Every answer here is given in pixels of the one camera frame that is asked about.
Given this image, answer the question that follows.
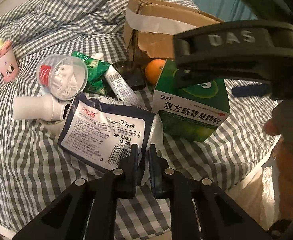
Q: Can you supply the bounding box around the navy tissue paper pack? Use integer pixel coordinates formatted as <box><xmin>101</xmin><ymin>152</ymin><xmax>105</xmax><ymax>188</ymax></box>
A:
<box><xmin>58</xmin><ymin>93</ymin><xmax>155</xmax><ymax>172</ymax></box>

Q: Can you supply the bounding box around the green medicine box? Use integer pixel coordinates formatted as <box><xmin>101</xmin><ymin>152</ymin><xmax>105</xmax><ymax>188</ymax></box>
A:
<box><xmin>151</xmin><ymin>60</ymin><xmax>230</xmax><ymax>142</ymax></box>

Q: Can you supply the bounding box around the white plastic bottle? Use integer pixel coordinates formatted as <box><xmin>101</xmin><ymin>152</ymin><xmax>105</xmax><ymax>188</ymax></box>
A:
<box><xmin>12</xmin><ymin>94</ymin><xmax>71</xmax><ymax>122</ymax></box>

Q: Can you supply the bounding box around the orange fruit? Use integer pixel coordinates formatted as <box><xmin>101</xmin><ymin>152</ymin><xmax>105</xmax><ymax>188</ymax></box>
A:
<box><xmin>144</xmin><ymin>59</ymin><xmax>166</xmax><ymax>86</ymax></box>

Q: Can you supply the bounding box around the green snack packet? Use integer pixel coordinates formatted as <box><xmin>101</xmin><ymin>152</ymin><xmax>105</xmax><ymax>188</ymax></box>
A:
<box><xmin>71</xmin><ymin>51</ymin><xmax>111</xmax><ymax>95</ymax></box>

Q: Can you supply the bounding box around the white cream tube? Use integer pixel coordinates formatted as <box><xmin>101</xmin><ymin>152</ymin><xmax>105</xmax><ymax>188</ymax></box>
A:
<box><xmin>104</xmin><ymin>65</ymin><xmax>146</xmax><ymax>109</ymax></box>

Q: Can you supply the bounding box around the clear round swab container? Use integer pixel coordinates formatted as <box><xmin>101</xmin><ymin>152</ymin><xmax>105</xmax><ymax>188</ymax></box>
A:
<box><xmin>36</xmin><ymin>55</ymin><xmax>88</xmax><ymax>101</ymax></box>

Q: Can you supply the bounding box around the person's right hand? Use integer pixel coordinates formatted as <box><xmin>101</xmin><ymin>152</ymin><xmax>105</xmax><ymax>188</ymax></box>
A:
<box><xmin>264</xmin><ymin>99</ymin><xmax>293</xmax><ymax>220</ymax></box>

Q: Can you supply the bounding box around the grey checked bed sheet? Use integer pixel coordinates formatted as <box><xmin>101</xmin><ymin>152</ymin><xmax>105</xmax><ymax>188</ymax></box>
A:
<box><xmin>0</xmin><ymin>33</ymin><xmax>276</xmax><ymax>231</ymax></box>

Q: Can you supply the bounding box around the brown cardboard box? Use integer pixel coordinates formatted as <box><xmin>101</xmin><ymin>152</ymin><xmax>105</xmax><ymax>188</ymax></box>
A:
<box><xmin>123</xmin><ymin>0</ymin><xmax>223</xmax><ymax>65</ymax></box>

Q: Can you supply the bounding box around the pink panda bottle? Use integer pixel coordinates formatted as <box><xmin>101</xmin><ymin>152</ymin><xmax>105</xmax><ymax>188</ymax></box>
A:
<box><xmin>0</xmin><ymin>38</ymin><xmax>19</xmax><ymax>83</ymax></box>

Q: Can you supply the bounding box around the grey checked duvet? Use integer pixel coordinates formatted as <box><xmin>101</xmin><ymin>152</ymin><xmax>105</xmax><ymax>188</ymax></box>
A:
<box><xmin>0</xmin><ymin>0</ymin><xmax>195</xmax><ymax>62</ymax></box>

